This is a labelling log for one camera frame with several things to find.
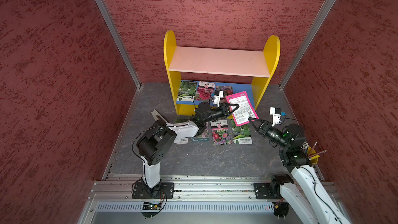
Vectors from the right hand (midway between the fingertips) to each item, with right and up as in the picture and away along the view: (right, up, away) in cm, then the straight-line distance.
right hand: (246, 122), depth 71 cm
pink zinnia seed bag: (-9, -10, +24) cm, 27 cm away
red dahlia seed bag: (-20, +16, +27) cm, 37 cm away
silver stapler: (-51, -1, +29) cm, 58 cm away
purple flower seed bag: (-21, -12, +21) cm, 32 cm away
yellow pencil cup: (+35, -18, +5) cm, 39 cm away
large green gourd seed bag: (-34, -14, +20) cm, 42 cm away
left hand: (-2, +6, +4) cm, 8 cm away
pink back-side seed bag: (0, +6, +3) cm, 6 cm away
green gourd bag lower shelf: (-31, +16, +25) cm, 43 cm away
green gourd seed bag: (+4, -11, +23) cm, 26 cm away
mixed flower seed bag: (-4, +17, +28) cm, 33 cm away
